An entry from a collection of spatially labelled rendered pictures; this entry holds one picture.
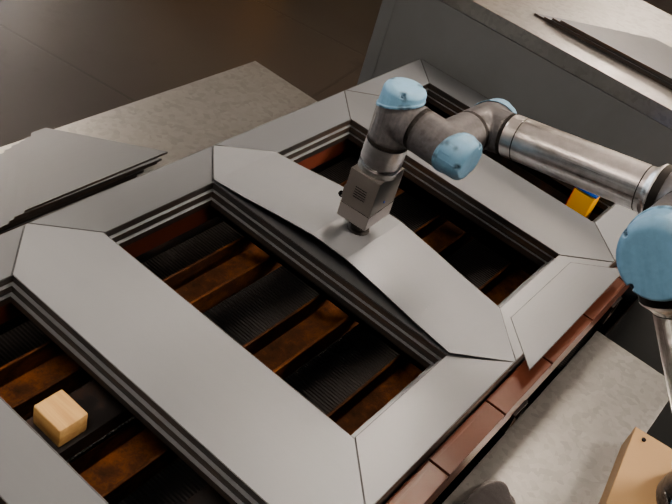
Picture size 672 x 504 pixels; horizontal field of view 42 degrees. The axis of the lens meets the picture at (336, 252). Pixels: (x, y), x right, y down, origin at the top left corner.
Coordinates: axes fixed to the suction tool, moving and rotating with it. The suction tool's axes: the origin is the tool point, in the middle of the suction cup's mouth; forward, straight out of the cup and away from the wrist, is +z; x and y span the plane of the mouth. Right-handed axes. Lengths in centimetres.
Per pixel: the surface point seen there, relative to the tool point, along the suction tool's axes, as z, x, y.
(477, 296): 1.8, 24.3, -5.9
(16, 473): 3, -2, 75
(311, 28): 87, -152, -223
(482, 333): 2.4, 29.5, 1.4
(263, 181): 1.3, -21.9, 0.6
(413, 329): 3.1, 20.1, 9.9
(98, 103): 87, -156, -89
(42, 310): 4, -23, 53
